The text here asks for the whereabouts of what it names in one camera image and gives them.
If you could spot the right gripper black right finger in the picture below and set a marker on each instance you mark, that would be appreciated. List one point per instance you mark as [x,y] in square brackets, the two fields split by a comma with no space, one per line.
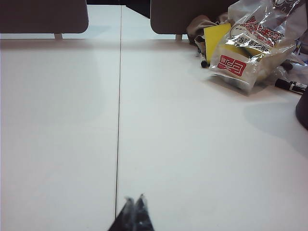
[143,216]

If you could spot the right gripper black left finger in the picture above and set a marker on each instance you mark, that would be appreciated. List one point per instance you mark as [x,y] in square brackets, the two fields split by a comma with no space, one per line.
[125,219]

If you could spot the brown paper cup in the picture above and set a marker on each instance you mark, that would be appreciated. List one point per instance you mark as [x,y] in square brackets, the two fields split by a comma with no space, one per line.
[303,110]

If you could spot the black marker pen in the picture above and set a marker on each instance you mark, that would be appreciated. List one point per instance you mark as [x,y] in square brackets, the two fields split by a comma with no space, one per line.
[292,85]
[204,64]

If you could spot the brown cloth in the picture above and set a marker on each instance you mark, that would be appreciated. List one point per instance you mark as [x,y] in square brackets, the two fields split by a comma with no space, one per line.
[198,29]

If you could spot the clear plastic bag red print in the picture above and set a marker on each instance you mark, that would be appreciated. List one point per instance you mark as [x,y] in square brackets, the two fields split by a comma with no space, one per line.
[255,48]

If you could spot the narrow taupe desk partition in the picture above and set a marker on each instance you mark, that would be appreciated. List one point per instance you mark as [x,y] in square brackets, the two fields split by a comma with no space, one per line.
[173,14]

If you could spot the wide taupe desk partition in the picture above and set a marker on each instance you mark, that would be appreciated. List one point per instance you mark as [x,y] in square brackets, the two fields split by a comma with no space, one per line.
[43,14]

